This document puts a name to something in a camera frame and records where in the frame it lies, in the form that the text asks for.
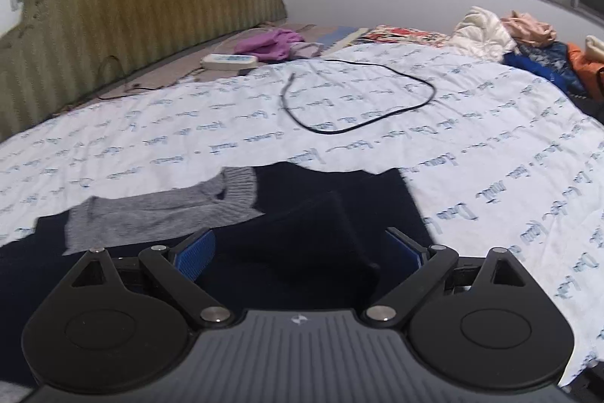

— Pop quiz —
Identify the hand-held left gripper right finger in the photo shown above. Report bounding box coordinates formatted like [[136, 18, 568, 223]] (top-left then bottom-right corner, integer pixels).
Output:
[[363, 227, 527, 329]]

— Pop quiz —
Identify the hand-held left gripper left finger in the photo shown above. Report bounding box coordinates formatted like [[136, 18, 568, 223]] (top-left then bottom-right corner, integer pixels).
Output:
[[71, 229, 233, 330]]

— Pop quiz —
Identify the navy and grey sweater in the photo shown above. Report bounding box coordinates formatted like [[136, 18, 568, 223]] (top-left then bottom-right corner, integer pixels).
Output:
[[0, 161, 435, 389]]

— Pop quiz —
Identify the white printed bed sheet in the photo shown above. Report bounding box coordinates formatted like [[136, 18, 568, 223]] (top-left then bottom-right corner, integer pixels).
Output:
[[0, 43, 604, 387]]

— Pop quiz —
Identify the white power strip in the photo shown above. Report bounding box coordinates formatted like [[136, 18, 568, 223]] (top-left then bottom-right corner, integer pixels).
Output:
[[200, 54, 259, 71]]

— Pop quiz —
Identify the red floral cloth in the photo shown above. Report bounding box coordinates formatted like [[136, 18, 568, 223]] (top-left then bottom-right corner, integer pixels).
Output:
[[361, 25, 450, 49]]

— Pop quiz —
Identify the blue striped cloth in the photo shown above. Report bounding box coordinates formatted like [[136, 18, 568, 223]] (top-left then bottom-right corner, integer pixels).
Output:
[[321, 26, 371, 52]]

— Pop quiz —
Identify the lavender cloth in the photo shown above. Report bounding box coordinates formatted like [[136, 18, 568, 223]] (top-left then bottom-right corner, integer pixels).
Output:
[[289, 43, 324, 59]]

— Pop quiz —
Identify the purple cloth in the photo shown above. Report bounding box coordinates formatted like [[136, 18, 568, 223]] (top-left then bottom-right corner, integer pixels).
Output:
[[234, 28, 307, 63]]

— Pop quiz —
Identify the white crumpled cloth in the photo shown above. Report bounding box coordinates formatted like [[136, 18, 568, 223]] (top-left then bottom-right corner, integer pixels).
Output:
[[448, 6, 518, 63]]

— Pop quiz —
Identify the blue patterned cloth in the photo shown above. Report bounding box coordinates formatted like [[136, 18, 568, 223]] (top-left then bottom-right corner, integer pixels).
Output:
[[502, 42, 589, 95]]

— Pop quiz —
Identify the pink cloth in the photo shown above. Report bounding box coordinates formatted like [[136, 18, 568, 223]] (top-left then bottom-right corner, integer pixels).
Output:
[[500, 10, 558, 46]]

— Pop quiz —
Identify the orange cloth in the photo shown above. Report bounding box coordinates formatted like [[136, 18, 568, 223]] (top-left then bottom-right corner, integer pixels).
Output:
[[566, 43, 604, 79]]

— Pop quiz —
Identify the cream cloth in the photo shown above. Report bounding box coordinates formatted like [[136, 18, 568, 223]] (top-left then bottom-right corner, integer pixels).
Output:
[[585, 35, 604, 64]]

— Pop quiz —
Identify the black cable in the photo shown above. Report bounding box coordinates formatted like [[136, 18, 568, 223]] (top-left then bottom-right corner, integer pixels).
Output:
[[280, 59, 436, 134]]

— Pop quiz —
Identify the thin dark cord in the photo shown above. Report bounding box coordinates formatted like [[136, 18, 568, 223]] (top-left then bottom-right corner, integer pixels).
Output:
[[97, 56, 157, 95]]

